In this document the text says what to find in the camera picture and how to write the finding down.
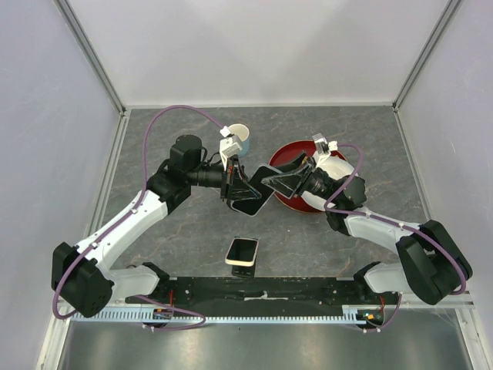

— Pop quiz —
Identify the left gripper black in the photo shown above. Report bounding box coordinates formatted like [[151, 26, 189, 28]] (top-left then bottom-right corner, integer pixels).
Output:
[[187, 155, 261, 202]]

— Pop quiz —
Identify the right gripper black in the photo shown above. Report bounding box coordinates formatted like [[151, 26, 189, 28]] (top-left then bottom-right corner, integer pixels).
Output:
[[261, 150, 340, 205]]

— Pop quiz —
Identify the dark phone with grey case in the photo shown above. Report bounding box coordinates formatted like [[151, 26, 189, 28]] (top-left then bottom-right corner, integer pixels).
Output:
[[230, 164, 280, 217]]

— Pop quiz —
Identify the phone with beige case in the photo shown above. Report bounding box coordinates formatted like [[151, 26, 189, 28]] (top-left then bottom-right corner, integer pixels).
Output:
[[224, 237, 259, 267]]

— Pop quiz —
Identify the black folding phone stand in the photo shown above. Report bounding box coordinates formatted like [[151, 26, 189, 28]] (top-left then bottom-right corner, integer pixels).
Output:
[[230, 240, 260, 278]]

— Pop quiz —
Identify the black round-base phone holder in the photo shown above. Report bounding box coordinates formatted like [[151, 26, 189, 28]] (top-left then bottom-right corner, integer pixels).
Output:
[[225, 197, 238, 212]]

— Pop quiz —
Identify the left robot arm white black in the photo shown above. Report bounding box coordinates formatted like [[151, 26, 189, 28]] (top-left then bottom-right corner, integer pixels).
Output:
[[51, 133, 270, 319]]

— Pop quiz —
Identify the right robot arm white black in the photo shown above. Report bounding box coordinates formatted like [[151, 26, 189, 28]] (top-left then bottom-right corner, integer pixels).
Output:
[[261, 154, 473, 305]]

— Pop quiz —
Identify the red round tray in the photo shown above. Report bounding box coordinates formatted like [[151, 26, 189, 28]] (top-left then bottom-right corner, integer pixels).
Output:
[[269, 140, 347, 214]]

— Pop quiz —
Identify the white paper plate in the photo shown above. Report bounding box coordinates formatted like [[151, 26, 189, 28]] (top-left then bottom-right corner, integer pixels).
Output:
[[301, 153, 354, 211]]

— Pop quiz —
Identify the blue mug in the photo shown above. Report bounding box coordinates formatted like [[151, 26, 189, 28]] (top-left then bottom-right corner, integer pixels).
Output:
[[228, 123, 250, 158]]

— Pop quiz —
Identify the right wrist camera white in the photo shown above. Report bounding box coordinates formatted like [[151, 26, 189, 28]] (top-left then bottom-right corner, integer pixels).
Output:
[[312, 133, 338, 163]]

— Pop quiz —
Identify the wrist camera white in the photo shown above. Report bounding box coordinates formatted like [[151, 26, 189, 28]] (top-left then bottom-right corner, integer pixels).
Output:
[[219, 126, 242, 170], [312, 133, 338, 163]]

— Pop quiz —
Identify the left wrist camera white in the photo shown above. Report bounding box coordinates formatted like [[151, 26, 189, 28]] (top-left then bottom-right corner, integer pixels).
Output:
[[219, 126, 242, 170]]

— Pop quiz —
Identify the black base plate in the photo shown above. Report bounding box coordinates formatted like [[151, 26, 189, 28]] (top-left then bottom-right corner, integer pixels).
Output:
[[148, 277, 398, 318]]

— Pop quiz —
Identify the grey slotted cable duct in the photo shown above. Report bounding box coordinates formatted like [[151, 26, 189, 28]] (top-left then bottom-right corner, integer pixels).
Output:
[[72, 306, 375, 325]]

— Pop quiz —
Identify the aluminium frame rail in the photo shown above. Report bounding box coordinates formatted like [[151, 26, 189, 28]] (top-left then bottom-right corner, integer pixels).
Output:
[[401, 292, 475, 309]]

